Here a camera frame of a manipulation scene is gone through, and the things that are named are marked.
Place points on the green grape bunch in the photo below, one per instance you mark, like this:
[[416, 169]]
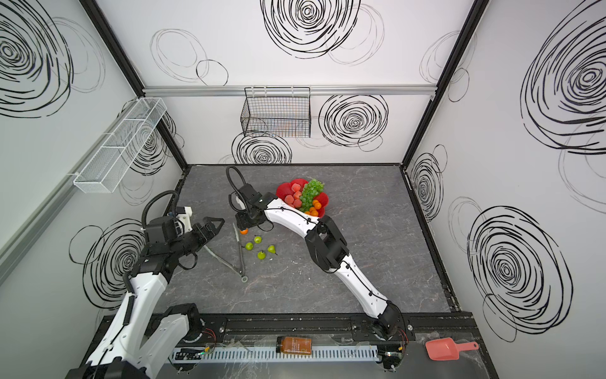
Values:
[[309, 192]]

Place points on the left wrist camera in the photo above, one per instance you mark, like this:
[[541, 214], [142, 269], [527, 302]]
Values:
[[184, 218]]

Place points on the white cable duct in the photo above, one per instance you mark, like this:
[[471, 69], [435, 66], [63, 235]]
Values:
[[322, 354]]

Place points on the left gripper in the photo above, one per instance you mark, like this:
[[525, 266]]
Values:
[[210, 231]]

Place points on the black wire basket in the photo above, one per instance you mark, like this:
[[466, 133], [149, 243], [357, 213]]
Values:
[[279, 111]]

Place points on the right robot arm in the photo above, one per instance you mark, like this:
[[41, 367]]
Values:
[[327, 248]]

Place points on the pink plastic scoop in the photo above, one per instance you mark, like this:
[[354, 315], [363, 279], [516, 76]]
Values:
[[447, 349]]

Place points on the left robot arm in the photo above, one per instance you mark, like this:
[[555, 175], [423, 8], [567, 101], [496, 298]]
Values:
[[125, 351]]

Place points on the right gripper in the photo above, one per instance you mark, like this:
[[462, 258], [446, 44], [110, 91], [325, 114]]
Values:
[[243, 215]]

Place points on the red flower-shaped bowl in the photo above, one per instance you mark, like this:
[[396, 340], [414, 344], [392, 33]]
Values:
[[285, 189]]

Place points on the white wire shelf basket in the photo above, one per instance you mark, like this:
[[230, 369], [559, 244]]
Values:
[[121, 146]]

